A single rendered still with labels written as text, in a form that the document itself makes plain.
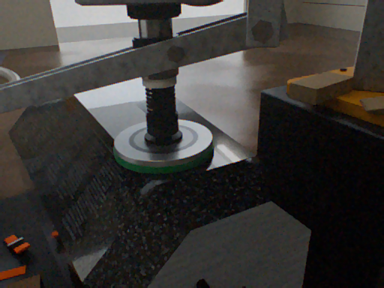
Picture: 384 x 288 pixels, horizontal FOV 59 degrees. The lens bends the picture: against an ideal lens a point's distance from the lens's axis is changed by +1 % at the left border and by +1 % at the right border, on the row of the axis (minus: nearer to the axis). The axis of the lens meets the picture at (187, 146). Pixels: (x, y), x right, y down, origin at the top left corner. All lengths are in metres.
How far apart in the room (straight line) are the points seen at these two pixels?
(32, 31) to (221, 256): 7.25
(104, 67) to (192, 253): 0.38
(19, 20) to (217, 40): 7.19
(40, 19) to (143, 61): 7.08
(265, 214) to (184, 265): 0.18
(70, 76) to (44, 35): 7.01
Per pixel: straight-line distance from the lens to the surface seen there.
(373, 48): 1.25
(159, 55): 0.61
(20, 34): 7.71
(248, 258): 0.73
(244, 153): 0.72
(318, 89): 1.09
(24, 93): 0.78
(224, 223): 0.63
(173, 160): 0.64
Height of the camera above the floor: 1.14
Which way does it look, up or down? 27 degrees down
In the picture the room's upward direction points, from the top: 2 degrees counter-clockwise
